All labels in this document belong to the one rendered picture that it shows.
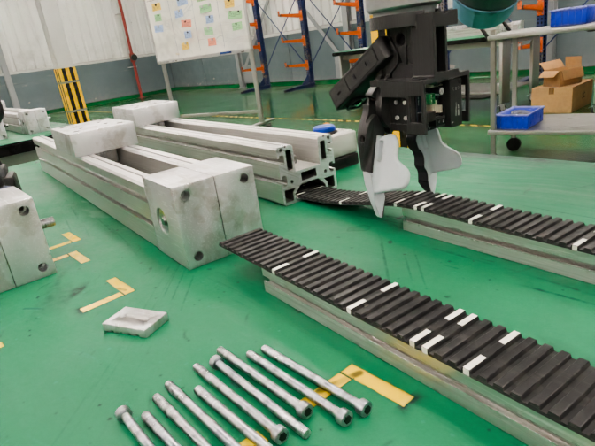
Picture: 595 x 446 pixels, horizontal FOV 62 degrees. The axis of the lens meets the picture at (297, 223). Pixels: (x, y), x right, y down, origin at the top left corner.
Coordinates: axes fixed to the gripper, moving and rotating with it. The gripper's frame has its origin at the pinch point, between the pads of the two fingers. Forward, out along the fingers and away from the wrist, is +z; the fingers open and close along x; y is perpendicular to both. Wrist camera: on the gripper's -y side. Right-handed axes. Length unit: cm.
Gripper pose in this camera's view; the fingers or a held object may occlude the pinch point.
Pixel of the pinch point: (401, 196)
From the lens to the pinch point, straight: 60.3
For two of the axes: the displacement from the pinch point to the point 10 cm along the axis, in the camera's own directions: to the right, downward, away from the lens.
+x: 8.0, -3.0, 5.1
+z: 1.3, 9.3, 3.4
